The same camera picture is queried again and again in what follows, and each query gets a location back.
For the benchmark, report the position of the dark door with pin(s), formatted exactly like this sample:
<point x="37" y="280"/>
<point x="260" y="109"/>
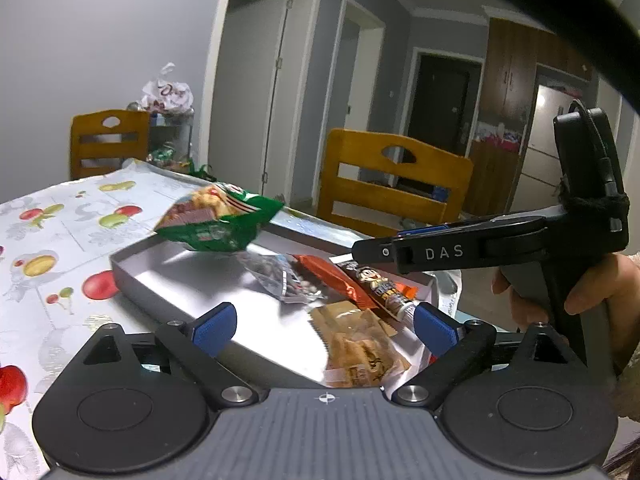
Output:
<point x="440" y="105"/>

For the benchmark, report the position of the grey shallow box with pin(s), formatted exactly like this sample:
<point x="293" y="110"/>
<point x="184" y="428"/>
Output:
<point x="165" y="280"/>

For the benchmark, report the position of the brown wooden cabinet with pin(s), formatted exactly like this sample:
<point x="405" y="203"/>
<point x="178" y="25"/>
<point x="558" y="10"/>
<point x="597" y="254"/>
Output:
<point x="510" y="60"/>

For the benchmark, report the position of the long orange snack bar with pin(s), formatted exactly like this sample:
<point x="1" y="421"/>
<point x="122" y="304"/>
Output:
<point x="325" y="272"/>

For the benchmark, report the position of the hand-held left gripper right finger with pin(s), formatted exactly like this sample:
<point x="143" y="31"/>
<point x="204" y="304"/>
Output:
<point x="435" y="330"/>

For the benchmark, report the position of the clear seed packet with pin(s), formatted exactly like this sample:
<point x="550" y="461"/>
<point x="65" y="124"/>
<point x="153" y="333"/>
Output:
<point x="285" y="277"/>

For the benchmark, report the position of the green chip bag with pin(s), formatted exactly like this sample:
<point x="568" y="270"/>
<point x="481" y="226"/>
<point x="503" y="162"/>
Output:
<point x="220" y="232"/>

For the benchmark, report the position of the black cartoon snack tube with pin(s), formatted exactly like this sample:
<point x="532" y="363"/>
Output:
<point x="380" y="290"/>

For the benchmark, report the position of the clear orange peanut bag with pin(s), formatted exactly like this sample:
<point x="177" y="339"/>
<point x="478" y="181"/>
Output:
<point x="360" y="350"/>

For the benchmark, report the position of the person's right forearm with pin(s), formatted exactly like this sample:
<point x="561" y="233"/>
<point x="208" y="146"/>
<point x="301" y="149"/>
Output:
<point x="630" y="390"/>

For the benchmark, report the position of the wooden chair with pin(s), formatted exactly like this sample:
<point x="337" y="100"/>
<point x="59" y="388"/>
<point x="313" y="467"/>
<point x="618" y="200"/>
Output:
<point x="87" y="135"/>
<point x="350" y="155"/>

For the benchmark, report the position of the white door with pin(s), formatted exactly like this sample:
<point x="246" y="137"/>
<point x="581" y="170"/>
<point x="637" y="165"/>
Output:
<point x="250" y="110"/>
<point x="360" y="75"/>

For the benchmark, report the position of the white plastic bag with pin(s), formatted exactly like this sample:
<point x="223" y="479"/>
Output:
<point x="167" y="95"/>

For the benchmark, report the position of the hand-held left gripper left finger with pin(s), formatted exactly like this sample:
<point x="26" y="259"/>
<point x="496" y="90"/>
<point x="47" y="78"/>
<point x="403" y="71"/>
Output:
<point x="215" y="330"/>

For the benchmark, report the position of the person's right hand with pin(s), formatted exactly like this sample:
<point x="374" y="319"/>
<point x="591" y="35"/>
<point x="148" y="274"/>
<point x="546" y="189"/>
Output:
<point x="595" y="285"/>

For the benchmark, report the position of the grey side cabinet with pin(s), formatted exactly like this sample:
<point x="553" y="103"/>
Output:
<point x="175" y="132"/>

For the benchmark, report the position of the silver refrigerator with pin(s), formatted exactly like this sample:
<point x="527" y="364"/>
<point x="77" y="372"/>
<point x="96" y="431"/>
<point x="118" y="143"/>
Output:
<point x="545" y="125"/>

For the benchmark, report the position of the fruit print tablecloth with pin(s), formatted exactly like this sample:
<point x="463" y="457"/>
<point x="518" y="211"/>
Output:
<point x="60" y="260"/>

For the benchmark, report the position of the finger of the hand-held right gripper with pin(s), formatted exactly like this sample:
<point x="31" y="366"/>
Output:
<point x="375" y="251"/>
<point x="430" y="230"/>

